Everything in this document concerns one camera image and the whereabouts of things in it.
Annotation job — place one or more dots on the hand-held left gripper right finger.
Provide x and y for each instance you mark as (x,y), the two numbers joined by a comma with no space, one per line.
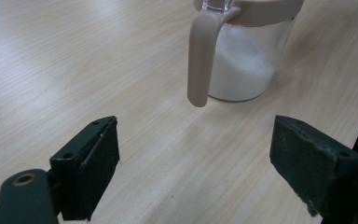
(307,158)

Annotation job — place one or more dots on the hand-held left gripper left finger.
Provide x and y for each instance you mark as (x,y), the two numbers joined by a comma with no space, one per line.
(90,168)

